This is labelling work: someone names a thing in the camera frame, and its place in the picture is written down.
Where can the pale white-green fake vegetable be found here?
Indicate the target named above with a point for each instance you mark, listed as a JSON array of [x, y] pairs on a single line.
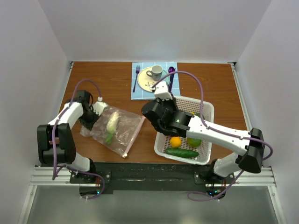
[[111, 126]]

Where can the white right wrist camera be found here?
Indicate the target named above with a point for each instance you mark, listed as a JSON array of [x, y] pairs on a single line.
[[161, 91]]

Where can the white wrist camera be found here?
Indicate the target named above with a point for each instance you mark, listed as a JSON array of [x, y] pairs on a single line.
[[99, 106], [161, 91]]

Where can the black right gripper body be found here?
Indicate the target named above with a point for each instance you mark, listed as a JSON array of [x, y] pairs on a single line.
[[170, 104]]

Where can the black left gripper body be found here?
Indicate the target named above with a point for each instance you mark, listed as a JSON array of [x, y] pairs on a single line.
[[89, 117]]

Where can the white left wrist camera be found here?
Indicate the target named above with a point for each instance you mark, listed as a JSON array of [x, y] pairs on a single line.
[[99, 106]]

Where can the blue checkered placemat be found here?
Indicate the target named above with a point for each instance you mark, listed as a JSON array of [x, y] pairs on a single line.
[[139, 93]]

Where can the purple plastic knife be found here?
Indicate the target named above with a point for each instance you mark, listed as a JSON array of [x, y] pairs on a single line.
[[171, 82]]

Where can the grey ceramic mug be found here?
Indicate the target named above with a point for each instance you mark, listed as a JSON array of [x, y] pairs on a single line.
[[155, 73]]

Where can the dark green felt cucumber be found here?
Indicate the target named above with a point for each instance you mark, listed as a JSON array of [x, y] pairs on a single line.
[[183, 153]]

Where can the purple plastic spoon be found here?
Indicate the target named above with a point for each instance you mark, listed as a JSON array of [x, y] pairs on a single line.
[[171, 69]]

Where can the clear zip top bag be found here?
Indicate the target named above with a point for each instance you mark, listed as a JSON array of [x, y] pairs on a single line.
[[116, 129]]

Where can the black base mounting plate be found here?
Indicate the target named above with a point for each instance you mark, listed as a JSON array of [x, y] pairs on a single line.
[[158, 177]]

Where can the green felt fake food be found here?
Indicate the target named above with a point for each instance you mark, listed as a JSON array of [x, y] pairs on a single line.
[[194, 142]]

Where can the aluminium frame rail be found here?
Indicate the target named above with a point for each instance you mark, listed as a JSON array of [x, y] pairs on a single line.
[[42, 176]]

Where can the orange fake orange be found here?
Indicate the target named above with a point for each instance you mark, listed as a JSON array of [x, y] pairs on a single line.
[[175, 142]]

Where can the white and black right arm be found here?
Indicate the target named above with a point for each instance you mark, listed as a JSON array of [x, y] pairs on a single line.
[[247, 147]]

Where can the cream and teal plate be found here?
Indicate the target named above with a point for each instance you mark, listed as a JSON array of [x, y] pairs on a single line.
[[144, 81]]

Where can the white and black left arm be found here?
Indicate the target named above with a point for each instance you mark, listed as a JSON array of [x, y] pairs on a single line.
[[56, 144]]

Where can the white perforated plastic basket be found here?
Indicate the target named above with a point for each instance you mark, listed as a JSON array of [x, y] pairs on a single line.
[[162, 142]]

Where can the purple plastic fork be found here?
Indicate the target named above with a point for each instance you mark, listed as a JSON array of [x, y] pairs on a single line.
[[136, 76]]

